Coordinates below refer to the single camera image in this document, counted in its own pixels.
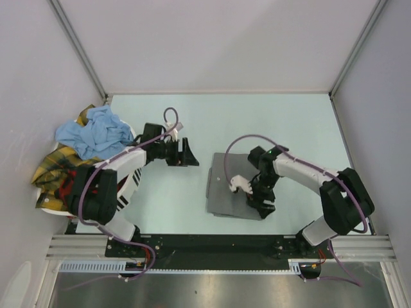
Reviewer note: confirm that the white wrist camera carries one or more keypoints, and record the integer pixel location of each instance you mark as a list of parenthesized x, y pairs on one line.
[(172, 131), (239, 183)]

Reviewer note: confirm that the white laundry basket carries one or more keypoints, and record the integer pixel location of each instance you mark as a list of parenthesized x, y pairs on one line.
[(126, 188)]

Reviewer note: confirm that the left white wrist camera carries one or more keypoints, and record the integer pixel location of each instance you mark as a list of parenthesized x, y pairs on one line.
[(172, 131)]

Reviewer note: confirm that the red black plaid shirt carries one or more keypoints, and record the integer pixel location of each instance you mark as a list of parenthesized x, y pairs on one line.
[(71, 188)]

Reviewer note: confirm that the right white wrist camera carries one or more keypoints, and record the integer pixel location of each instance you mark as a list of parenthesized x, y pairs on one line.
[(239, 183)]

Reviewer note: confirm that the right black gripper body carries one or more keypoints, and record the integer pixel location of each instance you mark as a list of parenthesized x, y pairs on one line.
[(262, 188)]

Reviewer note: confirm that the right aluminium frame post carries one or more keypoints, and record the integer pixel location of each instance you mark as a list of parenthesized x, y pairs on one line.
[(359, 43)]

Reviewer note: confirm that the aluminium front rail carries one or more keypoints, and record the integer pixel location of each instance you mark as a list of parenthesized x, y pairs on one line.
[(363, 272)]

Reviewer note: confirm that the left aluminium frame post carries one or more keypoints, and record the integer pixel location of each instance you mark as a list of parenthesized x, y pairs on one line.
[(74, 41)]

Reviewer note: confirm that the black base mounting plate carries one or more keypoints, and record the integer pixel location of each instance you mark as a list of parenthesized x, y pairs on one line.
[(229, 252)]

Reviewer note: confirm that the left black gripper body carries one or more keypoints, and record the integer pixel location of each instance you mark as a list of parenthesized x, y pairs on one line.
[(172, 156)]

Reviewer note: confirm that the light blue shirt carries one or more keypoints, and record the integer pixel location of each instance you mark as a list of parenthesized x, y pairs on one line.
[(103, 136)]

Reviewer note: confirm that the white slotted cable duct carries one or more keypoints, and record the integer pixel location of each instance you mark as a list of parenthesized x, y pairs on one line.
[(133, 268)]

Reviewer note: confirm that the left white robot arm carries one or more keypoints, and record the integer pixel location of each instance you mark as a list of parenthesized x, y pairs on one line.
[(100, 211)]

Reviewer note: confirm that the yellow plaid shirt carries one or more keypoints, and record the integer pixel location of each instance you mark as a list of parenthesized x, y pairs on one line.
[(51, 174)]

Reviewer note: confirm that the aluminium frame post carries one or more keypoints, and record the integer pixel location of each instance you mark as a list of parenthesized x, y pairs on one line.
[(74, 41), (359, 43)]

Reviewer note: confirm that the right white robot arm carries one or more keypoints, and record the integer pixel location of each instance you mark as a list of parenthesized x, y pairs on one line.
[(344, 198)]

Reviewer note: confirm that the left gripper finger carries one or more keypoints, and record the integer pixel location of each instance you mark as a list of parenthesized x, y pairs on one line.
[(185, 146), (187, 159)]

